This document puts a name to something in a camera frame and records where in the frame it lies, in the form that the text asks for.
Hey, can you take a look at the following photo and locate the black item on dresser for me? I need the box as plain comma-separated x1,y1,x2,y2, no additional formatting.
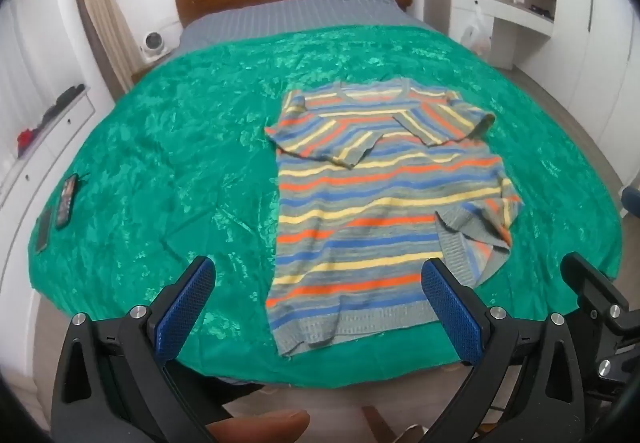
55,84,86,106

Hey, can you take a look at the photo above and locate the black phone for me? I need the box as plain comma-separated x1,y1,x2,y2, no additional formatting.
54,174,79,229

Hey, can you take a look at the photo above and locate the green patterned blanket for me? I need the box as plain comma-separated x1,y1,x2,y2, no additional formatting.
27,23,623,391

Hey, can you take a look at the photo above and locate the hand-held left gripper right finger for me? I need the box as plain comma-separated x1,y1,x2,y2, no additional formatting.
421,258,586,443

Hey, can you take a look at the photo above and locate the white wardrobe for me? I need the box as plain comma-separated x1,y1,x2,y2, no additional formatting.
520,0,640,184

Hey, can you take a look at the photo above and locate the beige curtain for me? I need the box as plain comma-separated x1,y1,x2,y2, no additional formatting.
67,0,136,94

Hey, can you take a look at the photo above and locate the striped knit sweater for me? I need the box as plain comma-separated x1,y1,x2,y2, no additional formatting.
264,78,525,358

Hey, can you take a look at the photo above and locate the dark phone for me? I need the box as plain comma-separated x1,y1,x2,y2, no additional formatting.
35,207,53,253

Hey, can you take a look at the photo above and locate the person's left hand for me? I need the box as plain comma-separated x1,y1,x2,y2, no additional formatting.
207,410,311,443

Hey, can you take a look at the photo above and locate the white dresser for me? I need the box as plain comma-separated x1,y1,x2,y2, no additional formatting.
0,80,116,314

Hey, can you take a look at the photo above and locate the white plastic bag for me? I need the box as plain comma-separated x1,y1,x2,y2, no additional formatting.
460,6,493,56

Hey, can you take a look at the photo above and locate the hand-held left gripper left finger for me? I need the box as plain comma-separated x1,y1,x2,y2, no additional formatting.
51,255,236,443

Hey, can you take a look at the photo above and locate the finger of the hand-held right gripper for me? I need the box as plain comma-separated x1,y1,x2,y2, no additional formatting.
560,253,631,325

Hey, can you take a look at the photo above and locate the white desk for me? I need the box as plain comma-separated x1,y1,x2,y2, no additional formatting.
424,0,556,70

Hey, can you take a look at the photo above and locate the blue chair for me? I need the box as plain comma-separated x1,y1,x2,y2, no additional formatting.
620,186,640,224

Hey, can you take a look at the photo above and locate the grey striped bed sheet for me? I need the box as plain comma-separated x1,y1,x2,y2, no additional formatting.
179,0,436,59

